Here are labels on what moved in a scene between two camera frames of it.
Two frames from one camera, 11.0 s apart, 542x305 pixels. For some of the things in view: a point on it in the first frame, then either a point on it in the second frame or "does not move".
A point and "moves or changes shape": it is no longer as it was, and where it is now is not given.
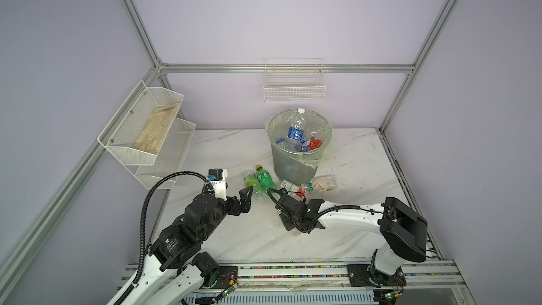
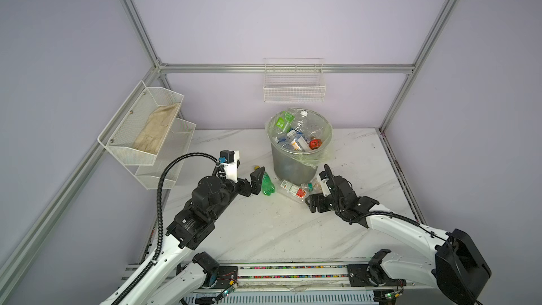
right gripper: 284,224 -> 318,198
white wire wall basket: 294,79 does not move
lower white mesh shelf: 170,156 does not move
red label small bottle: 315,143 does not move
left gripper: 235,209 -> 255,183
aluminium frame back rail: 210,68 does not move
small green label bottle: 251,180 moves or changes shape
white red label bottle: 293,188 does not move
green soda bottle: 265,179 does not move
